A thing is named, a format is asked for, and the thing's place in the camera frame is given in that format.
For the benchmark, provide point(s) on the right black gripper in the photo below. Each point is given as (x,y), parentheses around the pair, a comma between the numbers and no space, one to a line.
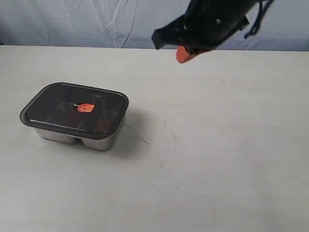
(204,26)

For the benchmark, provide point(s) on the dark transparent box lid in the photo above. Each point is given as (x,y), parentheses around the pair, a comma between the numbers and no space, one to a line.
(101,110)

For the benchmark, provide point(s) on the red toy sausage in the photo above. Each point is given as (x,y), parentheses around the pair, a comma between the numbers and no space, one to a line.
(71,118)

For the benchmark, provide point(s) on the steel two-compartment lunch box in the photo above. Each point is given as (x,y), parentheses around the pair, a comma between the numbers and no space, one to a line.
(98,145)

